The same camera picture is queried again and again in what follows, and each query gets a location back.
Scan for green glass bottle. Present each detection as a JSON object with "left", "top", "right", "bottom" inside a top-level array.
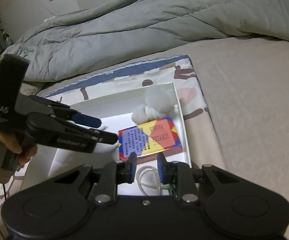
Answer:
[{"left": 0, "top": 28, "right": 13, "bottom": 47}]

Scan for cartoon bear patterned cloth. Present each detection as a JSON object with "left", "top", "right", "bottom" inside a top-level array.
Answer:
[{"left": 0, "top": 54, "right": 226, "bottom": 240}]

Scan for person's left hand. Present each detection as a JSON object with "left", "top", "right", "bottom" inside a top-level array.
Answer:
[{"left": 0, "top": 131, "right": 38, "bottom": 166}]

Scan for green clothes pegs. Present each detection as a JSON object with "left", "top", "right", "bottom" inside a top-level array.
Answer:
[{"left": 168, "top": 184, "right": 176, "bottom": 197}]

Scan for white fluffy plush ball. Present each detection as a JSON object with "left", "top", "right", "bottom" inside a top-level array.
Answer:
[{"left": 131, "top": 86, "right": 176, "bottom": 125}]

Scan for colourful card box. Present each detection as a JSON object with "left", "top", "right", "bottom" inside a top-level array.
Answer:
[{"left": 118, "top": 116, "right": 183, "bottom": 164}]

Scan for beige fuzzy pillow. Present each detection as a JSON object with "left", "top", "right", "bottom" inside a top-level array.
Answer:
[{"left": 20, "top": 81, "right": 45, "bottom": 96}]

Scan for grey quilted duvet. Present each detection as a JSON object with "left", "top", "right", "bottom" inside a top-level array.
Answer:
[{"left": 6, "top": 0, "right": 289, "bottom": 82}]

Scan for white shallow tray box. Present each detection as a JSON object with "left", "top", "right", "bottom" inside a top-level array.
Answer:
[{"left": 21, "top": 82, "right": 191, "bottom": 196}]

